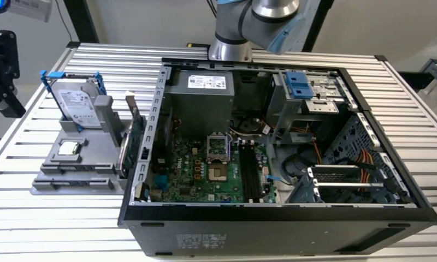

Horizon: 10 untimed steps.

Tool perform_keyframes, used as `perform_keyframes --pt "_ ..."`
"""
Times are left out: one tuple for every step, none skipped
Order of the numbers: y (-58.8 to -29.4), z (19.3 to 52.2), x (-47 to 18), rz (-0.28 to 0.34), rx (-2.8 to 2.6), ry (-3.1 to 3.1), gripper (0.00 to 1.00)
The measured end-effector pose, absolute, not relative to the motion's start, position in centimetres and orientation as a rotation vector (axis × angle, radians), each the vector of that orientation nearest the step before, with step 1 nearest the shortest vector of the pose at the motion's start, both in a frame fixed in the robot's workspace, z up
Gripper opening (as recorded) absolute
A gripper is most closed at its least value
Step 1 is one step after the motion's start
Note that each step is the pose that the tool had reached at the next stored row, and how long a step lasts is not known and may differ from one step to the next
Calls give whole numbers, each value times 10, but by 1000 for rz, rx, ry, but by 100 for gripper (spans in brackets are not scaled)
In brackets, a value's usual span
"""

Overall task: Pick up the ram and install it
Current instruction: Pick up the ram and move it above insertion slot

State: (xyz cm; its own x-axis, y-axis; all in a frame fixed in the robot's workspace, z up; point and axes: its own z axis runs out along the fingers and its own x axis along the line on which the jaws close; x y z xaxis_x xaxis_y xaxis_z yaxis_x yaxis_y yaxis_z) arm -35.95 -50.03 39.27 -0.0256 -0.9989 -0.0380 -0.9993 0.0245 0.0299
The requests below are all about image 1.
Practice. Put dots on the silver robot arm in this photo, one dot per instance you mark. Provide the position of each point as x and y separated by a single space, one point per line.
230 16

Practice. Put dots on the black RAM slot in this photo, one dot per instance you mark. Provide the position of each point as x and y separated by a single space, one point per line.
250 172
254 172
246 172

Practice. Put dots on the hard disk in blue carrier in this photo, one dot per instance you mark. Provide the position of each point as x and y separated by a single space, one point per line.
75 106

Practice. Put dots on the silver CPU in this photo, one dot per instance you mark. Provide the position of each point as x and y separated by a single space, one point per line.
70 148

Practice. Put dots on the grey parts rack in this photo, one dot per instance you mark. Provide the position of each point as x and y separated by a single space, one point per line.
98 152

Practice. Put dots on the green graphics card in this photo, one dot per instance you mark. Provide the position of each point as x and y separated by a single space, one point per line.
132 147

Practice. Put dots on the yellow black plug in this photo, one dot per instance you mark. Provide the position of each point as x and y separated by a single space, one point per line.
191 44

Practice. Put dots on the grey power supply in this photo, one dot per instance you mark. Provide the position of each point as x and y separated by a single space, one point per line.
200 109

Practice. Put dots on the blue port connector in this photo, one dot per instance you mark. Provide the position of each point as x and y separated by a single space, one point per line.
160 183

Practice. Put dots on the CPU socket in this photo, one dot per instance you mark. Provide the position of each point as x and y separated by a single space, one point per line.
219 172

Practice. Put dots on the round black fan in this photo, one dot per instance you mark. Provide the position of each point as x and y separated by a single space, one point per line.
248 126

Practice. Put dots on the green motherboard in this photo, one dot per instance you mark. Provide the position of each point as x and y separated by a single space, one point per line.
204 191

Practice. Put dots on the blue plastic drive latch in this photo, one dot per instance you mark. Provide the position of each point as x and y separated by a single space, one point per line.
296 87

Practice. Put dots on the grey metal drive cage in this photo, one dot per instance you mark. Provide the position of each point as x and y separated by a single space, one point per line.
323 106

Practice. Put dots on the black PC case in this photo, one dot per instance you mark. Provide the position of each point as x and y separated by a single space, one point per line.
240 234

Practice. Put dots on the metal disk bay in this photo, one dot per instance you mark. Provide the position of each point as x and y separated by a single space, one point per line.
344 185

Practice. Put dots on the black table corner cap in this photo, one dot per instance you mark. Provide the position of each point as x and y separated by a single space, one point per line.
380 58

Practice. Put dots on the black frame post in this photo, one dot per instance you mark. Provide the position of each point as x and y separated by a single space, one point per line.
319 27
82 21

